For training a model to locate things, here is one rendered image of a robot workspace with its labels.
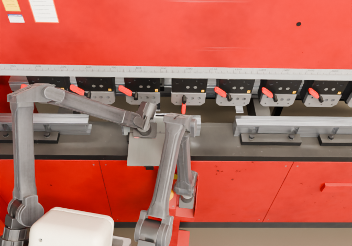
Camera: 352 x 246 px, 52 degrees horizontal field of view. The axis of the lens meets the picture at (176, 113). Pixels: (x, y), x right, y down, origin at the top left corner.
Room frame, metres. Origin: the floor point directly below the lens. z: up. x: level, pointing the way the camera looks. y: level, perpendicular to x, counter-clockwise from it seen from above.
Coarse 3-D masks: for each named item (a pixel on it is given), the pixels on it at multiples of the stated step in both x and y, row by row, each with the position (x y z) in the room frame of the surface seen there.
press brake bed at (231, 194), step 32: (0, 160) 0.92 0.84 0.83; (64, 160) 0.94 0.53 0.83; (96, 160) 0.95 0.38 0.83; (0, 192) 0.92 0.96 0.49; (64, 192) 0.94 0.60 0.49; (96, 192) 0.95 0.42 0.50; (128, 192) 0.96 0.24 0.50; (224, 192) 0.98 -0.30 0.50; (256, 192) 0.99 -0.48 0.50; (288, 192) 1.00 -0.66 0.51; (320, 192) 1.01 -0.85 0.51; (128, 224) 0.96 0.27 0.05; (192, 224) 0.98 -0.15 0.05; (224, 224) 0.99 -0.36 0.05; (256, 224) 1.00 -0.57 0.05; (288, 224) 1.01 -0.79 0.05; (320, 224) 1.02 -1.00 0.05
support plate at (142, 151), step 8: (160, 120) 1.08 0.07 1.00; (160, 128) 1.04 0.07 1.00; (160, 136) 0.99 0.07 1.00; (136, 144) 0.94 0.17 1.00; (144, 144) 0.94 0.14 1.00; (152, 144) 0.94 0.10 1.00; (160, 144) 0.94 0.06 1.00; (128, 152) 0.89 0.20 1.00; (136, 152) 0.89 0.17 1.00; (144, 152) 0.90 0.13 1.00; (152, 152) 0.90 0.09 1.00; (160, 152) 0.90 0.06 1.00; (128, 160) 0.85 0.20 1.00; (136, 160) 0.85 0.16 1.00; (144, 160) 0.86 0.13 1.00; (152, 160) 0.86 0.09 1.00
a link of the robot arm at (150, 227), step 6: (144, 222) 0.46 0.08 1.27; (150, 222) 0.46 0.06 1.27; (156, 222) 0.46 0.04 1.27; (144, 228) 0.44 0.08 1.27; (150, 228) 0.44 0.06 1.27; (156, 228) 0.44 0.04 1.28; (144, 234) 0.42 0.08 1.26; (150, 234) 0.42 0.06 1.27; (156, 234) 0.42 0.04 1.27; (138, 240) 0.41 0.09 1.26; (144, 240) 0.41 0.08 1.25; (150, 240) 0.41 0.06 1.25; (156, 240) 0.41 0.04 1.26
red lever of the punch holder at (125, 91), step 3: (120, 87) 1.03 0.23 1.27; (123, 87) 1.04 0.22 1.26; (120, 90) 1.03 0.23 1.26; (123, 90) 1.03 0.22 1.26; (126, 90) 1.03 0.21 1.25; (129, 90) 1.04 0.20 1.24; (126, 93) 1.03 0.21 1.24; (129, 93) 1.03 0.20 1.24; (132, 93) 1.04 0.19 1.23; (135, 93) 1.05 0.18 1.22; (132, 96) 1.03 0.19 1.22; (135, 96) 1.03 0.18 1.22; (135, 99) 1.02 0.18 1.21
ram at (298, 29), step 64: (0, 0) 1.05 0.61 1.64; (64, 0) 1.06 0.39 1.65; (128, 0) 1.07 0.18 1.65; (192, 0) 1.08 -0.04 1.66; (256, 0) 1.09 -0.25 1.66; (320, 0) 1.10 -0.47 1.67; (0, 64) 1.04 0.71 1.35; (64, 64) 1.06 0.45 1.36; (128, 64) 1.07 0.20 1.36; (192, 64) 1.08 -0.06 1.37; (256, 64) 1.10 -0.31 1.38; (320, 64) 1.11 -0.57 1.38
